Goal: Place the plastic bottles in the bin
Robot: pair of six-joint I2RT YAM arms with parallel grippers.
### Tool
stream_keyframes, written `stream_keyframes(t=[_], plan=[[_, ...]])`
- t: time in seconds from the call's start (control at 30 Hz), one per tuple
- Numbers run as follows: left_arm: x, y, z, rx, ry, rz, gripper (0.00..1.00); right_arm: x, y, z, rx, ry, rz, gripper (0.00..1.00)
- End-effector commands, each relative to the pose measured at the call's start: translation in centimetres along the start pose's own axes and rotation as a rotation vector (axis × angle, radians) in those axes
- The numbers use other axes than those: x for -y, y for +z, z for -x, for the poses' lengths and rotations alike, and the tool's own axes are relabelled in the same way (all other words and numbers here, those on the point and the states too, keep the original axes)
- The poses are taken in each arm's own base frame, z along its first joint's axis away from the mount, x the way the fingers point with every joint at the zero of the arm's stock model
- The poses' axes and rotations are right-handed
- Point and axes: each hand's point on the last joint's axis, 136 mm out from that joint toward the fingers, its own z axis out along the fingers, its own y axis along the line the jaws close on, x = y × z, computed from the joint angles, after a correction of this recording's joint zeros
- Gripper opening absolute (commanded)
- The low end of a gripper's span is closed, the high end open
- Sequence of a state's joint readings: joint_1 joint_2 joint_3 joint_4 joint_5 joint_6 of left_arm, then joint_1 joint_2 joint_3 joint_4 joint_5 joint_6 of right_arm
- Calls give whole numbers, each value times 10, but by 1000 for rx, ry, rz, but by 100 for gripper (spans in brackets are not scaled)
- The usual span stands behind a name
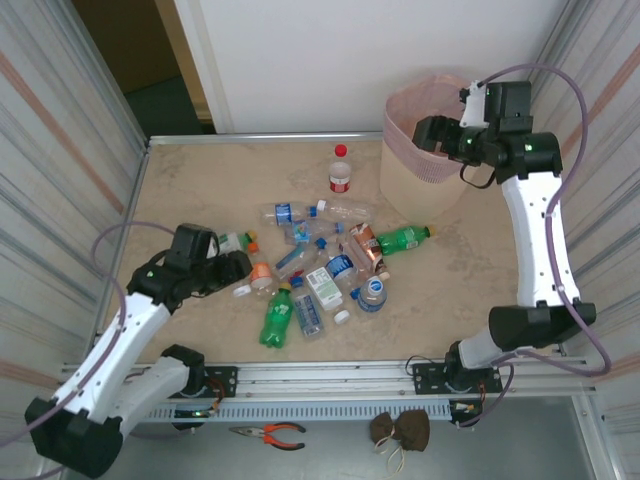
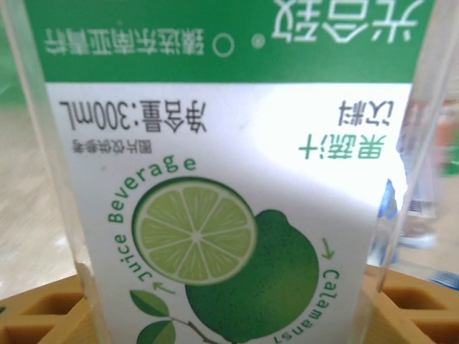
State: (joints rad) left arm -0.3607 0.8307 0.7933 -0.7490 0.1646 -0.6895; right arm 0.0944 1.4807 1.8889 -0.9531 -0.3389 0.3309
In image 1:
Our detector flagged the clear bottle grey blue label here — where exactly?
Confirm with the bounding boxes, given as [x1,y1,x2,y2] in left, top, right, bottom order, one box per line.
[292,276,327,340]

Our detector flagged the grey slotted cable duct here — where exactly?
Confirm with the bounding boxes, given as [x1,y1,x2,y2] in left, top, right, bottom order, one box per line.
[122,399,454,425]

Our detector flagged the clear bottle dark blue label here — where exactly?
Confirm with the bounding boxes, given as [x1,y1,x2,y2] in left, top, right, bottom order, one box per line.
[258,201,320,227]

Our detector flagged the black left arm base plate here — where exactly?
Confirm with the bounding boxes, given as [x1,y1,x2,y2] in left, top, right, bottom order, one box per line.
[202,366,239,399]

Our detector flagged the clear unlabelled bottle white cap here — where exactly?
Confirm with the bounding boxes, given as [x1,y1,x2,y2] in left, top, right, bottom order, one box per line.
[314,198,377,222]

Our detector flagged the brown cloth bag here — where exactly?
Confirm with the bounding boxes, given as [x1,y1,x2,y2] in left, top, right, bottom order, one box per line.
[369,413,400,445]
[394,412,431,453]

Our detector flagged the aluminium mounting rail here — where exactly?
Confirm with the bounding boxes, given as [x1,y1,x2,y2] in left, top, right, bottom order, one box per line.
[59,357,599,401]

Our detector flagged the short bottle round blue label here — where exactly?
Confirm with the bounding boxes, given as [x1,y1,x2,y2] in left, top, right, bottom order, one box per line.
[357,276,390,317]

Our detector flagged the beige bin with pink liner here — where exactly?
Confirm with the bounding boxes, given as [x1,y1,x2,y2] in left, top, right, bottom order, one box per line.
[378,73,489,222]

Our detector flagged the slim clear bottle blue cap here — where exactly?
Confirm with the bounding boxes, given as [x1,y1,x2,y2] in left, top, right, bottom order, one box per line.
[272,238,329,280]

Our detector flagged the white door frame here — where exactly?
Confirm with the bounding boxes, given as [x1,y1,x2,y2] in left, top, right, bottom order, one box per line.
[154,0,236,134]

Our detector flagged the clear bottle colourful cartoon label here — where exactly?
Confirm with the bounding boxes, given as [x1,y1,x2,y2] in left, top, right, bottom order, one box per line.
[284,219,346,246]

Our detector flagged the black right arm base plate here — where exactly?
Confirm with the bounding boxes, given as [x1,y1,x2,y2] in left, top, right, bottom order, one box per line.
[412,362,503,396]

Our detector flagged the red cap red label bottle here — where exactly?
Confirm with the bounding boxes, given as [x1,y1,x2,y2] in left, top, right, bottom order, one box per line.
[328,143,352,194]

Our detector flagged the small green bottle white label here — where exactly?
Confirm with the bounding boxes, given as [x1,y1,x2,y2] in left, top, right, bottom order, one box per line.
[217,229,259,254]

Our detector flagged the green bottle yellow cap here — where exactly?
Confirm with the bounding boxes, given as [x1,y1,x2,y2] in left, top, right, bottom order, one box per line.
[375,224,437,257]
[258,282,295,349]

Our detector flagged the orange label bottle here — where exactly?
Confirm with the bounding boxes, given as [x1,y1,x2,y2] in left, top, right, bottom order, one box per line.
[233,241,275,300]

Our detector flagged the cream string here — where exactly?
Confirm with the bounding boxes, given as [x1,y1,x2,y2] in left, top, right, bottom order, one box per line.
[374,433,407,474]

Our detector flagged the orange handled pliers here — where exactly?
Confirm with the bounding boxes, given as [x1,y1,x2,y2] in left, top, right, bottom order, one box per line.
[228,422,307,451]

